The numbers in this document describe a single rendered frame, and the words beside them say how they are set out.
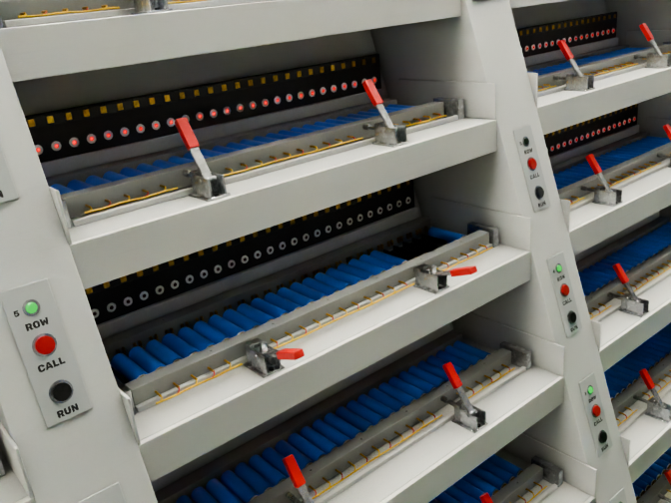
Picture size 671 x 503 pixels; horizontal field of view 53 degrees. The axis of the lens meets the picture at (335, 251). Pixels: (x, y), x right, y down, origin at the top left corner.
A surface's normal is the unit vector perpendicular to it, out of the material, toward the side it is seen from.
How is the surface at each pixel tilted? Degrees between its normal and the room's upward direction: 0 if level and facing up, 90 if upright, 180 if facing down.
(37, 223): 90
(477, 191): 90
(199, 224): 107
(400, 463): 18
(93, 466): 90
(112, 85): 90
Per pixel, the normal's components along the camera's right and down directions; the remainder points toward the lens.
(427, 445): -0.10, -0.93
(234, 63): 0.58, -0.07
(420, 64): -0.76, 0.29
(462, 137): 0.64, 0.22
